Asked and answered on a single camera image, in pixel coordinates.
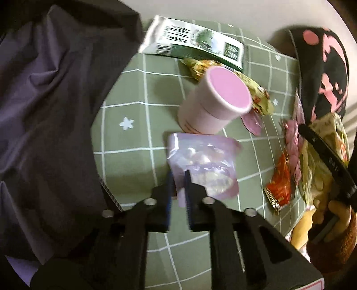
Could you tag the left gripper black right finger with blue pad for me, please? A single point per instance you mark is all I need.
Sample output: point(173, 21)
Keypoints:
point(246, 251)

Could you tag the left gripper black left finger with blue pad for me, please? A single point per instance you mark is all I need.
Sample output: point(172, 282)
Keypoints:
point(112, 252)

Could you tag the lilac transparent candy bag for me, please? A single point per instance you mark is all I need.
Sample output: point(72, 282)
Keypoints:
point(210, 160)

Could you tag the black trash bag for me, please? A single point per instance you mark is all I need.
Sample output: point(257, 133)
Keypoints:
point(59, 61)

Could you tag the person's hand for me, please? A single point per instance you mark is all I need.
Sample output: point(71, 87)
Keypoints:
point(330, 220)

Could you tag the small red snack packet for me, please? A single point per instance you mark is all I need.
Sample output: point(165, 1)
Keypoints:
point(279, 190)

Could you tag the beige paper bag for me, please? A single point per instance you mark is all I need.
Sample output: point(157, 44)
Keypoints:
point(316, 178)

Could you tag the green checkered bed sheet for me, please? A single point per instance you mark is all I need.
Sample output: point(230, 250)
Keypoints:
point(129, 139)

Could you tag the yellow red noodle packet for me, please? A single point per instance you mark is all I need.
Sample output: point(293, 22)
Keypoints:
point(261, 102)

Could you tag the pink cylindrical cup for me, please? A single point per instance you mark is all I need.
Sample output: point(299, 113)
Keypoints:
point(220, 97)

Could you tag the black pillow pink dots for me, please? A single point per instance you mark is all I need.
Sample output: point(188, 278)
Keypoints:
point(324, 72)

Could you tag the white green snack package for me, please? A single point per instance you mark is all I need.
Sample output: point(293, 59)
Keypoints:
point(180, 39)

